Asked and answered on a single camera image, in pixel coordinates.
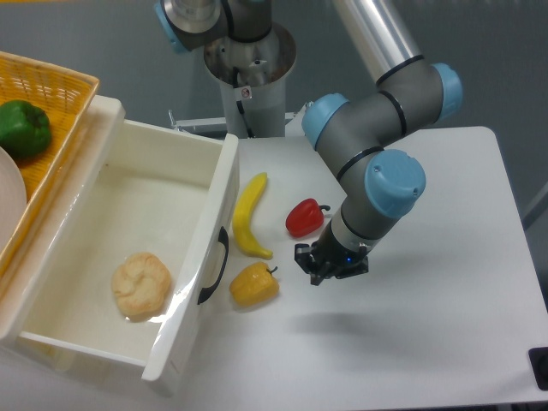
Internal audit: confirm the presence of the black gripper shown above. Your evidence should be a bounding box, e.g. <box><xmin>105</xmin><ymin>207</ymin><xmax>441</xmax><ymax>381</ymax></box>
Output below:
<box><xmin>294</xmin><ymin>223</ymin><xmax>369</xmax><ymax>286</ymax></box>

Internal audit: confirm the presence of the white top drawer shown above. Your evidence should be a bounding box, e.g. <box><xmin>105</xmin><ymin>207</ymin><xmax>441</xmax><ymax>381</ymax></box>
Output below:
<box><xmin>1</xmin><ymin>121</ymin><xmax>239</xmax><ymax>396</ymax></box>

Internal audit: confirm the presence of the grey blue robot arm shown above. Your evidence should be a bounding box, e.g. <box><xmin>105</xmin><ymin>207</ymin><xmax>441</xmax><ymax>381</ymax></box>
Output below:
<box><xmin>154</xmin><ymin>1</ymin><xmax>462</xmax><ymax>285</ymax></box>

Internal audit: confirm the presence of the white drawer cabinet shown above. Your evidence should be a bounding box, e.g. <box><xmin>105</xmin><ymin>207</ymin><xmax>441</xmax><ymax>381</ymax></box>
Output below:
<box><xmin>0</xmin><ymin>94</ymin><xmax>127</xmax><ymax>373</ymax></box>

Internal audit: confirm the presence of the red bell pepper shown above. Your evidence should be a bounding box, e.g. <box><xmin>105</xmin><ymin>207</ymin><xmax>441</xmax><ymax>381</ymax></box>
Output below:
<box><xmin>285</xmin><ymin>198</ymin><xmax>331</xmax><ymax>238</ymax></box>

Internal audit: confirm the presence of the yellow bell pepper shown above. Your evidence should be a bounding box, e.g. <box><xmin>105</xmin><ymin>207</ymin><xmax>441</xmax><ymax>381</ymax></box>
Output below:
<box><xmin>229</xmin><ymin>262</ymin><xmax>279</xmax><ymax>307</ymax></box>

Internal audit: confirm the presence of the yellow banana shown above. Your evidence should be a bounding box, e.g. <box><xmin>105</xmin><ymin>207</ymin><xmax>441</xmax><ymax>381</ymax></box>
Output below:
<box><xmin>232</xmin><ymin>172</ymin><xmax>273</xmax><ymax>260</ymax></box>

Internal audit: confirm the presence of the bread roll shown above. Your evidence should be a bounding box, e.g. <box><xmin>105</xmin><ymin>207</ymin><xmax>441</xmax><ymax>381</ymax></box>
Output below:
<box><xmin>110</xmin><ymin>252</ymin><xmax>171</xmax><ymax>321</ymax></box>

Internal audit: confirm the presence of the black device at table edge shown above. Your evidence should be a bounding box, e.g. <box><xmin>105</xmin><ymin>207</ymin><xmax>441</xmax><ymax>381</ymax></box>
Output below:
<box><xmin>528</xmin><ymin>347</ymin><xmax>548</xmax><ymax>391</ymax></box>

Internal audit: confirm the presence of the yellow woven basket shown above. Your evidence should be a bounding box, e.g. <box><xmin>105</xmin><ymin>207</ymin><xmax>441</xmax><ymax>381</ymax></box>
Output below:
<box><xmin>1</xmin><ymin>51</ymin><xmax>99</xmax><ymax>277</ymax></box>

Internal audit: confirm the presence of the white plate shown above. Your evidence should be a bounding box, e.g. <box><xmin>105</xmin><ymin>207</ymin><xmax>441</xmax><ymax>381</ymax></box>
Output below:
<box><xmin>0</xmin><ymin>149</ymin><xmax>27</xmax><ymax>250</ymax></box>

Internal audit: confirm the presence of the green bell pepper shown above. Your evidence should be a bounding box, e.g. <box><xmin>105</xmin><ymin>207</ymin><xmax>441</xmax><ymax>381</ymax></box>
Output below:
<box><xmin>1</xmin><ymin>100</ymin><xmax>52</xmax><ymax>159</ymax></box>

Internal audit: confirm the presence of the white metal base frame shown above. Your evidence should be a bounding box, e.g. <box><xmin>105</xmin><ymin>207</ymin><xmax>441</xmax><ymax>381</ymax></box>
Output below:
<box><xmin>168</xmin><ymin>101</ymin><xmax>313</xmax><ymax>140</ymax></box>

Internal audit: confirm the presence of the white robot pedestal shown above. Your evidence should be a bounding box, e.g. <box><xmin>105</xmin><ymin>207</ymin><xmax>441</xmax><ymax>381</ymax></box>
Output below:
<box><xmin>204</xmin><ymin>23</ymin><xmax>296</xmax><ymax>138</ymax></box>

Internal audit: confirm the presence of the black cable on pedestal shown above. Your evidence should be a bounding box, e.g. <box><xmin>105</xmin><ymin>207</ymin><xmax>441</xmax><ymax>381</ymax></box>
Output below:
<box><xmin>232</xmin><ymin>66</ymin><xmax>256</xmax><ymax>140</ymax></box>

